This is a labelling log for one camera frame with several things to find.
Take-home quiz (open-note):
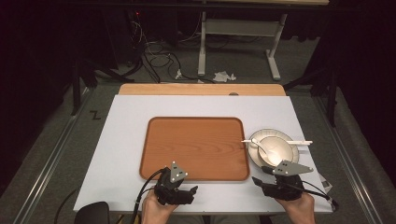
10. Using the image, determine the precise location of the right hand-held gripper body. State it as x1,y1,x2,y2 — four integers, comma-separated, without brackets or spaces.
262,160,314,202

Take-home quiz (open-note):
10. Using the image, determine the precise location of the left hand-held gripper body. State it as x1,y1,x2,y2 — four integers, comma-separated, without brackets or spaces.
153,161,190,206

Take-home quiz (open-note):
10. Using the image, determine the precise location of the white bowl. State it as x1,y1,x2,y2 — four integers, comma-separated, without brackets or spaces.
257,135,294,167

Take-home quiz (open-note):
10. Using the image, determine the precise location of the white round plate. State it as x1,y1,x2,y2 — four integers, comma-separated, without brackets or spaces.
247,128,301,169

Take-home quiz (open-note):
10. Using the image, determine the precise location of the white spoon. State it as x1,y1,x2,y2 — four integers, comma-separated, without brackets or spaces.
250,137,271,157

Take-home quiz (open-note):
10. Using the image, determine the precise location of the white chopstick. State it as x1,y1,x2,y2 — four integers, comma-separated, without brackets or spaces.
241,139,313,145
246,141,313,147

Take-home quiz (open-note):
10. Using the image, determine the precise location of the wooden serving tray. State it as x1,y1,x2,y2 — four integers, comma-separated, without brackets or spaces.
138,116,251,182

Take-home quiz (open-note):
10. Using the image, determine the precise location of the person's left hand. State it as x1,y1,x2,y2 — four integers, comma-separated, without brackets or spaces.
141,189,179,224

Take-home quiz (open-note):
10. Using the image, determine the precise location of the person's right hand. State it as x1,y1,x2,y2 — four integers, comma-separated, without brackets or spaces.
275,191,317,224

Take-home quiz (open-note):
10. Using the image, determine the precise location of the white board sheet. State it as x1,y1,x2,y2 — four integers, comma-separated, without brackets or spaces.
73,94,333,215

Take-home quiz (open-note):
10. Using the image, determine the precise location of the black chair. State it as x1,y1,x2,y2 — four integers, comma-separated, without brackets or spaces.
74,201,111,224

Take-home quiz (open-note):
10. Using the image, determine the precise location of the wooden table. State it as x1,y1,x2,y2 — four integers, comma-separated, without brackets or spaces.
118,82,287,97

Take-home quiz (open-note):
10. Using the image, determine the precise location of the black metal stand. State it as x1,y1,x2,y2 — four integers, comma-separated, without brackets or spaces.
70,57,97,117
282,66,340,129

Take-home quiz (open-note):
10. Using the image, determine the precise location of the crumpled white paper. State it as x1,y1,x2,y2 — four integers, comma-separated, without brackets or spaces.
212,70,237,84

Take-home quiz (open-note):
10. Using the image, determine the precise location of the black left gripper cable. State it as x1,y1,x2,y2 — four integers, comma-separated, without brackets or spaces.
130,167,166,224

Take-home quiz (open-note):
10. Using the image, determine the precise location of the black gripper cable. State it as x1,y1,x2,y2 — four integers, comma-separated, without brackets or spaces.
130,167,166,224
292,179,339,211

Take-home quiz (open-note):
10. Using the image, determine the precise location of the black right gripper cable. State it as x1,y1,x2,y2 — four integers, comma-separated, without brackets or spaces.
292,179,339,211

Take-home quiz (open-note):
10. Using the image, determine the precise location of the metal floor rail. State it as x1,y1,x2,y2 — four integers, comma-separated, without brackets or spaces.
12,88,95,224
311,93,388,224

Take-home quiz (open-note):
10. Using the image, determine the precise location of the bundle of floor cables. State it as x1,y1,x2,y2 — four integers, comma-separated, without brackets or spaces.
130,12,217,85

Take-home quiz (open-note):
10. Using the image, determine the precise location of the white metal desk frame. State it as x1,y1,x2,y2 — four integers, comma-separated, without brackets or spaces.
197,11,289,82

